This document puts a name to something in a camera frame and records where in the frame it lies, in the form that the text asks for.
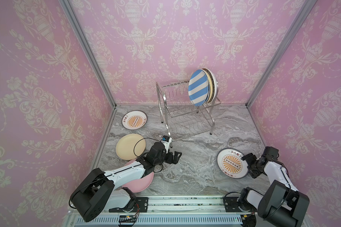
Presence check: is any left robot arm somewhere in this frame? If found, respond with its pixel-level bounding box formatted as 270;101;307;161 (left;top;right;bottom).
69;141;182;222

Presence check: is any steel two-tier dish rack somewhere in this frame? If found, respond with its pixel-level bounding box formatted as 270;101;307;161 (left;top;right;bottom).
156;80;221;141

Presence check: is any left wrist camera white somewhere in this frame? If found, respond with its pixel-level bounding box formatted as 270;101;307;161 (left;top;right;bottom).
160;135;172;153

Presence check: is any orange sunburst plate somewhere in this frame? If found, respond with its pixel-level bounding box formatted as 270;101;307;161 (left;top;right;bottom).
121;110;148;130
217;148;248;179

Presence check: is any pink bear plate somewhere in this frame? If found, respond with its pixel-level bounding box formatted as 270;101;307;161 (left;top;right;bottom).
122;172;154;193

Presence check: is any aluminium mounting rail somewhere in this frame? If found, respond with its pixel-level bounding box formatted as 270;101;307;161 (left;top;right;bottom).
62;193;272;227

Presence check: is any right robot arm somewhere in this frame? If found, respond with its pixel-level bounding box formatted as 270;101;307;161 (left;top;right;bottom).
238;147;310;227

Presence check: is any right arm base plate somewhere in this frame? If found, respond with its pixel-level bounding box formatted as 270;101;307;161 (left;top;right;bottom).
223;196;253;212

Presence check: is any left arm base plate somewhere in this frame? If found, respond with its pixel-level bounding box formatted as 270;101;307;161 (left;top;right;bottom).
109;197;149;213

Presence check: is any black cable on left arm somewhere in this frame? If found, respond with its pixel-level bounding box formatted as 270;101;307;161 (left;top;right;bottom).
133;137;165;174

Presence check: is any beige plain plate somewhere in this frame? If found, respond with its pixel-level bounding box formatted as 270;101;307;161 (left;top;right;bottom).
116;134;146;160

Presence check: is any blue striped plate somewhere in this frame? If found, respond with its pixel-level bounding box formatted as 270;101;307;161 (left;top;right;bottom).
188;70;210;107

